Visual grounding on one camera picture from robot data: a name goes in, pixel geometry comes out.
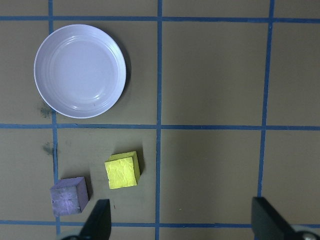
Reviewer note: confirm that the purple foam cube block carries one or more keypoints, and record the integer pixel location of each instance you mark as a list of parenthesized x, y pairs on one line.
[(66, 200)]

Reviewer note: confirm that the yellow foam cube block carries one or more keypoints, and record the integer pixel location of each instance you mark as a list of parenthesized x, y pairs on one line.
[(121, 173)]

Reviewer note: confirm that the light purple round plate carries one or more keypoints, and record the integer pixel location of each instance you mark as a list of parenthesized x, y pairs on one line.
[(80, 71)]

